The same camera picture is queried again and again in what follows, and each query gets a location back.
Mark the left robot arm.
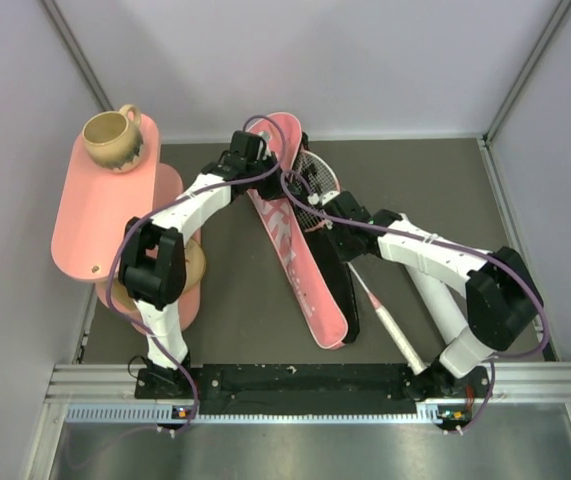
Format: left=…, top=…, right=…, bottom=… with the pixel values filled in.
left=117, top=130, right=287, bottom=397

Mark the grey slotted cable duct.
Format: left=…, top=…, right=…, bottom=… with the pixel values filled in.
left=67, top=403, right=201, bottom=424

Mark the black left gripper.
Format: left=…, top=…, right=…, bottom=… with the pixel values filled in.
left=246, top=151, right=299, bottom=201

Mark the white shuttlecock tube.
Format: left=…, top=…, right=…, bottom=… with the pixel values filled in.
left=405, top=266, right=467, bottom=351

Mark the pink badminton racket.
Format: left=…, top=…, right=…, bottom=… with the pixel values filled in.
left=289, top=149, right=429, bottom=377

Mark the pink two-tier side table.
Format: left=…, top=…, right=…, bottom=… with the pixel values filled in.
left=51, top=115, right=184, bottom=303

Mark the pink racket bag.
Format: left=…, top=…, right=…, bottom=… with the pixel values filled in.
left=244, top=112, right=361, bottom=350

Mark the beige ceramic mug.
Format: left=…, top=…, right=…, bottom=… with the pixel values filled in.
left=81, top=104, right=144, bottom=173

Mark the round embroidered fan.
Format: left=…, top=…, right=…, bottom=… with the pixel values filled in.
left=183, top=239, right=207, bottom=292

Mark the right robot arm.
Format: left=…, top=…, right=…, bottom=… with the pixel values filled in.
left=320, top=191, right=543, bottom=396

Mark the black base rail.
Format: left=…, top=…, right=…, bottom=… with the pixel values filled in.
left=128, top=362, right=490, bottom=416

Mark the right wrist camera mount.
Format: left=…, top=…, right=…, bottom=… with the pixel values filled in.
left=308, top=190, right=339, bottom=210

